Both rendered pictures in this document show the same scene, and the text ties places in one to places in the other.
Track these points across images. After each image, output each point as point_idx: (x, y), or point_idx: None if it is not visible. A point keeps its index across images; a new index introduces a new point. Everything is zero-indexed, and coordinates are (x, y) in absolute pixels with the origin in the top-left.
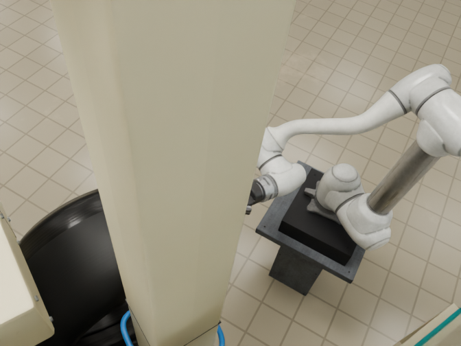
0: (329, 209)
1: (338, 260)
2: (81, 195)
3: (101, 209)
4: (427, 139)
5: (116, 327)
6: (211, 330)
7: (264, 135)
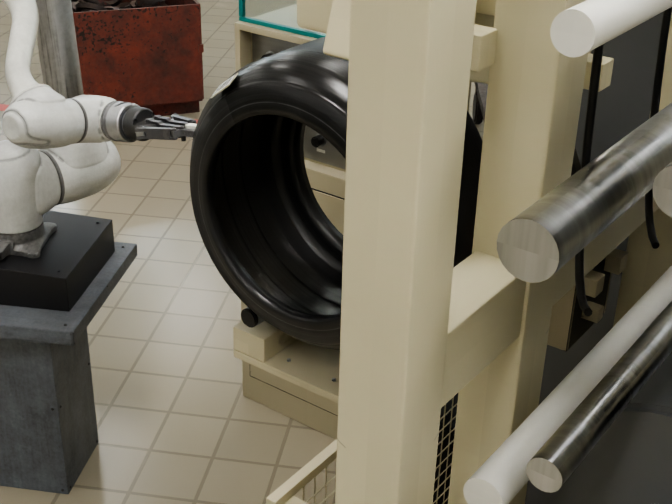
0: (42, 218)
1: (110, 250)
2: (296, 82)
3: (315, 52)
4: None
5: None
6: None
7: (41, 93)
